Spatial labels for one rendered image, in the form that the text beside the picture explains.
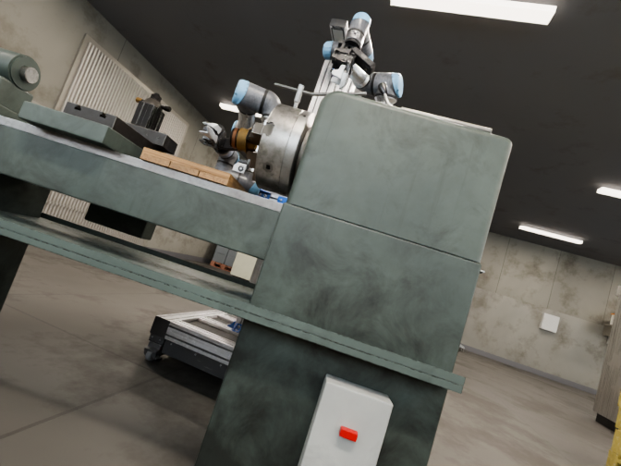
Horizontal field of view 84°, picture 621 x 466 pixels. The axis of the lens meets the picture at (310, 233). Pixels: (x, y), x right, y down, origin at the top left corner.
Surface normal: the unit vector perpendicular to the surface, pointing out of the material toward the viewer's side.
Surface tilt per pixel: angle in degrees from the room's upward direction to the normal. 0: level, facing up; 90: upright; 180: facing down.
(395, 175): 90
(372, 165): 90
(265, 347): 90
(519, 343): 90
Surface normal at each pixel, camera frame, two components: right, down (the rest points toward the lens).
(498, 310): -0.19, -0.17
